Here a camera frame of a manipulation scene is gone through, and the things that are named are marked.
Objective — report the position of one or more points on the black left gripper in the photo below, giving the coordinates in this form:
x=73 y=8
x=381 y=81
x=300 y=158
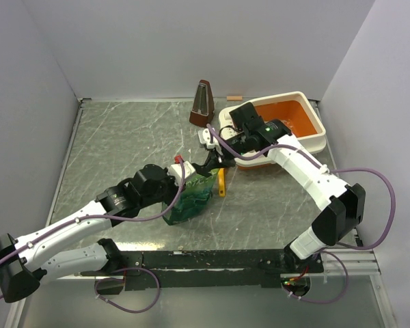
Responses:
x=175 y=188

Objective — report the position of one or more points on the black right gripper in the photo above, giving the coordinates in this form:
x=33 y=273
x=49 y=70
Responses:
x=213 y=158

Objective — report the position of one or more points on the yellow plastic scoop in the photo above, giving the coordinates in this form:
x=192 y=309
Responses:
x=222 y=182

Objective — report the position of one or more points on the green litter bag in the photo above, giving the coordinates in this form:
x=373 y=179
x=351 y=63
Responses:
x=193 y=200

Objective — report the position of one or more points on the black bag clip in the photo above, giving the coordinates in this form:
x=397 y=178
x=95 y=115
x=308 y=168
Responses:
x=205 y=170

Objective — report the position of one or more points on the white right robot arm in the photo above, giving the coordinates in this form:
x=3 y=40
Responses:
x=341 y=205

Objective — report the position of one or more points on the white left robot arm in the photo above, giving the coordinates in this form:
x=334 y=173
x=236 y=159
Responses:
x=26 y=260

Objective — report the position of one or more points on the orange white litter box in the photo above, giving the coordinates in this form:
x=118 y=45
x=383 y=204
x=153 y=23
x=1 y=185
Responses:
x=295 y=111

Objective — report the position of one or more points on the brown wooden metronome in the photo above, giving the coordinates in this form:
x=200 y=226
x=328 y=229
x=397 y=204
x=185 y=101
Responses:
x=203 y=109

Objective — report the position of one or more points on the small wooden block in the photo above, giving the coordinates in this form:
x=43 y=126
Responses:
x=234 y=98

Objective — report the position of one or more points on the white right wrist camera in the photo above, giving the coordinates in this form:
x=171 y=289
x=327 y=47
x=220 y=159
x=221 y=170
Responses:
x=207 y=140

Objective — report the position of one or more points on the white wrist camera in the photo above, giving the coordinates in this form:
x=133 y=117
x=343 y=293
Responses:
x=181 y=169
x=207 y=140

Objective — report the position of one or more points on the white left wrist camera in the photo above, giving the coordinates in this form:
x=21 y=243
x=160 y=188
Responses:
x=181 y=169

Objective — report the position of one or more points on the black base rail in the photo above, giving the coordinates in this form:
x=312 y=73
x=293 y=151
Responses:
x=206 y=268

